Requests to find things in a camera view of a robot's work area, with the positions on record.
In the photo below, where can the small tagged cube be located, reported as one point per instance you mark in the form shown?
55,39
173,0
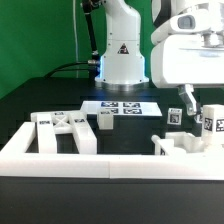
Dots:
174,116
199,118

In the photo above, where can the white chair seat part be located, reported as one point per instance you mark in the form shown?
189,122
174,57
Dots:
177,144

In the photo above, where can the small tagged cube right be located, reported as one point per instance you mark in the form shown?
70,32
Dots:
199,118

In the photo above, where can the small tagged cube left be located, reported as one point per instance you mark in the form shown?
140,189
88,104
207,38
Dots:
174,116

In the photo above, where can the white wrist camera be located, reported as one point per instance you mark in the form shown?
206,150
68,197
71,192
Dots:
201,21

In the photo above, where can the white U-shaped fence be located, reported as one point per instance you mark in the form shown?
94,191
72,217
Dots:
15,160

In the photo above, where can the white chair back frame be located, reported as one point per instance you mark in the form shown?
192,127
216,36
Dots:
70,122

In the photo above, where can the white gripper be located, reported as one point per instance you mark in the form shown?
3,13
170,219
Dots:
181,60

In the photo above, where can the white marker base sheet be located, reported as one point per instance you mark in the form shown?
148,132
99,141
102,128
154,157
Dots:
122,108

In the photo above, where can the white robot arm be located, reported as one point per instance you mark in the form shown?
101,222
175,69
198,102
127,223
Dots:
122,66

